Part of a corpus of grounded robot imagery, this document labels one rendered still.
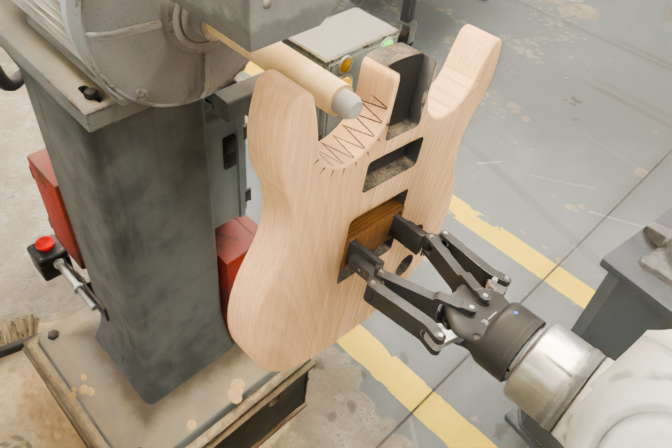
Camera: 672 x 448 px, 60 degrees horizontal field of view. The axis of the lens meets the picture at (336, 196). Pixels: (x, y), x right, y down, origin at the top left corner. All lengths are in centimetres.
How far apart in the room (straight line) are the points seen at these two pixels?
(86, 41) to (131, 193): 39
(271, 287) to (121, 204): 45
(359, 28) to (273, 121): 49
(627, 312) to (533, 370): 77
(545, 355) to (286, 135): 31
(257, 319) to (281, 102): 24
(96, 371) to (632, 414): 126
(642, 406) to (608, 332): 101
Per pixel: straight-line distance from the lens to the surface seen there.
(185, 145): 98
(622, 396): 40
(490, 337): 60
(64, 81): 82
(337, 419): 172
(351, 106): 51
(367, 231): 66
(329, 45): 88
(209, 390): 143
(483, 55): 68
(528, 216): 237
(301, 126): 47
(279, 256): 57
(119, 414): 144
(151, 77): 68
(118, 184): 95
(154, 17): 64
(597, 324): 141
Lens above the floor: 155
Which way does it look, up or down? 44 degrees down
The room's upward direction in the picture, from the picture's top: 7 degrees clockwise
